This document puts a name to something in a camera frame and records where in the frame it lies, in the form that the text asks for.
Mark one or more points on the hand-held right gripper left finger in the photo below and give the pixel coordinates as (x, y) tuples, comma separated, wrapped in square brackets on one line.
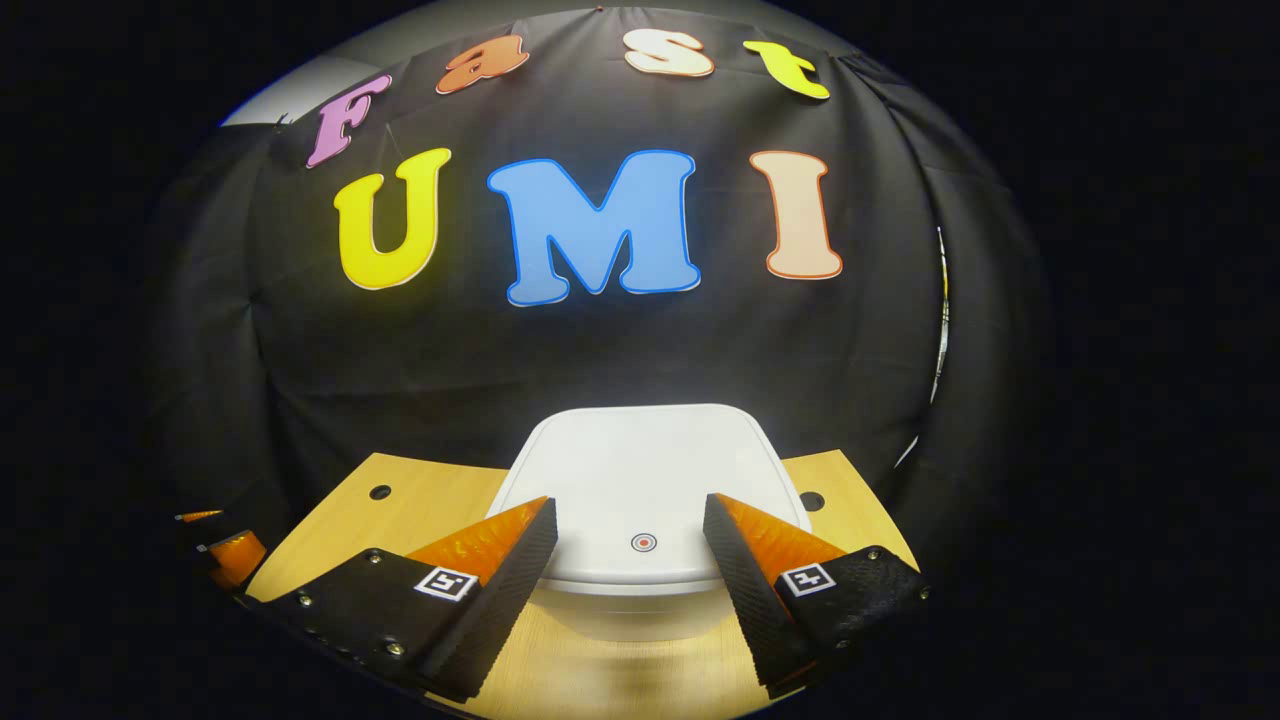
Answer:
[(500, 610)]

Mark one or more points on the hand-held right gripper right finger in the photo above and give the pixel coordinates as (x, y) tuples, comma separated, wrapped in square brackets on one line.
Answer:
[(745, 600)]

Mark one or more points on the black backdrop cloth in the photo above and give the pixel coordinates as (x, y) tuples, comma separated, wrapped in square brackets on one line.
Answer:
[(500, 360)]

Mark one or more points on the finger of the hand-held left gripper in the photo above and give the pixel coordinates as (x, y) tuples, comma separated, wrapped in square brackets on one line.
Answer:
[(200, 516), (238, 558)]

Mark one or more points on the wooden desktop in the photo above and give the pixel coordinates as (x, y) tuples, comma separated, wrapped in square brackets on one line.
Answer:
[(330, 540)]

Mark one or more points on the white desktop garbage bin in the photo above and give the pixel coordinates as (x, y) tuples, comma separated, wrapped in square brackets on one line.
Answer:
[(640, 470)]

